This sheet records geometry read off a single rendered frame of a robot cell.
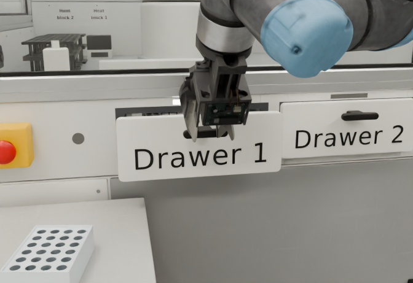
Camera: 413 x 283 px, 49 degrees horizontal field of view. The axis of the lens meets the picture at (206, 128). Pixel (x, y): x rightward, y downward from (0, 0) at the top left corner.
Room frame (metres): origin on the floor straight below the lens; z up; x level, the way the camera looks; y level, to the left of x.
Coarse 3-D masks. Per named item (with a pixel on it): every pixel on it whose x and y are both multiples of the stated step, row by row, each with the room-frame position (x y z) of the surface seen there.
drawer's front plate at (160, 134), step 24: (120, 120) 0.73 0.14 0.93; (144, 120) 0.74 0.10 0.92; (168, 120) 0.75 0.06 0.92; (264, 120) 0.78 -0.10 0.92; (120, 144) 0.73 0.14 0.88; (144, 144) 0.74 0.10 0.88; (168, 144) 0.75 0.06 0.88; (192, 144) 0.75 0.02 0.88; (216, 144) 0.76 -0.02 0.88; (240, 144) 0.77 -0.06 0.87; (264, 144) 0.78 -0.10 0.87; (120, 168) 0.73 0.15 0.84; (168, 168) 0.75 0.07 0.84; (192, 168) 0.75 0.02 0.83; (216, 168) 0.76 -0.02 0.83; (240, 168) 0.77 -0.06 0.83; (264, 168) 0.78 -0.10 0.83
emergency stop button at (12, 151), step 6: (0, 144) 0.71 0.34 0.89; (6, 144) 0.71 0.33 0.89; (12, 144) 0.72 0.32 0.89; (0, 150) 0.71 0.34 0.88; (6, 150) 0.71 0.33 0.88; (12, 150) 0.72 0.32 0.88; (0, 156) 0.71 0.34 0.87; (6, 156) 0.71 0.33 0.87; (12, 156) 0.71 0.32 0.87; (0, 162) 0.71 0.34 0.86; (6, 162) 0.71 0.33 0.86
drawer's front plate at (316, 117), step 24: (288, 120) 0.86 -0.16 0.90; (312, 120) 0.87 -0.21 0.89; (336, 120) 0.88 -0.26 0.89; (360, 120) 0.89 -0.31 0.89; (384, 120) 0.90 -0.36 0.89; (408, 120) 0.91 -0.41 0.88; (288, 144) 0.86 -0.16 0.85; (312, 144) 0.87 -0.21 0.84; (336, 144) 0.88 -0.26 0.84; (360, 144) 0.89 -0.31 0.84; (384, 144) 0.90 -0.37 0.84; (408, 144) 0.91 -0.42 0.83
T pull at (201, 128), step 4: (200, 128) 0.74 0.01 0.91; (204, 128) 0.74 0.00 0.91; (208, 128) 0.74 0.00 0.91; (212, 128) 0.73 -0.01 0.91; (184, 132) 0.72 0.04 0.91; (200, 132) 0.72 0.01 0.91; (204, 132) 0.72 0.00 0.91; (208, 132) 0.72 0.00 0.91; (212, 132) 0.72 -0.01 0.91; (184, 136) 0.72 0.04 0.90; (188, 136) 0.72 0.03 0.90; (200, 136) 0.72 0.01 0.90; (204, 136) 0.72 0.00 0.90; (208, 136) 0.72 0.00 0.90; (212, 136) 0.72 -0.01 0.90; (216, 136) 0.72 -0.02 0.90; (224, 136) 0.73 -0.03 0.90
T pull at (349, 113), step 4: (348, 112) 0.87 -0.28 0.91; (352, 112) 0.86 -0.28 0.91; (356, 112) 0.86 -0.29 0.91; (360, 112) 0.86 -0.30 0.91; (364, 112) 0.86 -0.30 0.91; (368, 112) 0.86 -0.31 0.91; (372, 112) 0.86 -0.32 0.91; (376, 112) 0.86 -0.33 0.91; (344, 116) 0.84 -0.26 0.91; (348, 116) 0.84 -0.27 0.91; (352, 116) 0.84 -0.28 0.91; (356, 116) 0.85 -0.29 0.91; (360, 116) 0.85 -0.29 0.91; (364, 116) 0.85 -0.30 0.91; (368, 116) 0.85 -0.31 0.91; (372, 116) 0.85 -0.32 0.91; (376, 116) 0.85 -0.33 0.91; (344, 120) 0.84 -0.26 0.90; (348, 120) 0.84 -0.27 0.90; (352, 120) 0.85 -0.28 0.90
